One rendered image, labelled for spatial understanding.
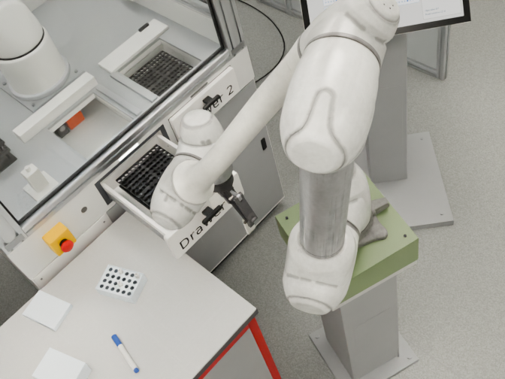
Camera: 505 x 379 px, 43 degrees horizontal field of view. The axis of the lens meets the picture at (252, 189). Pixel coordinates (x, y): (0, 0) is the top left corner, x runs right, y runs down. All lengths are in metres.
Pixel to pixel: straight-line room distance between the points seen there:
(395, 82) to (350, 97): 1.48
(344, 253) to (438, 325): 1.21
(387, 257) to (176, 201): 0.61
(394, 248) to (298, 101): 0.85
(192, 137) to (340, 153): 0.59
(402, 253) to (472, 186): 1.22
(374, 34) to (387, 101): 1.45
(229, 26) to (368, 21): 1.12
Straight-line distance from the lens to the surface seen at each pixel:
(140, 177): 2.02
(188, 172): 1.40
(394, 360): 2.54
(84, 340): 1.96
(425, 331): 2.60
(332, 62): 1.01
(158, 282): 1.96
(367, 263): 1.74
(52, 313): 2.03
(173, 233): 1.82
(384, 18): 1.08
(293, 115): 0.98
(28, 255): 2.03
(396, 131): 2.66
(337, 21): 1.08
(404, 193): 2.88
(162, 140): 2.11
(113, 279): 1.97
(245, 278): 2.77
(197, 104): 2.14
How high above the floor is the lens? 2.38
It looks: 52 degrees down
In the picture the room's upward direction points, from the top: 18 degrees counter-clockwise
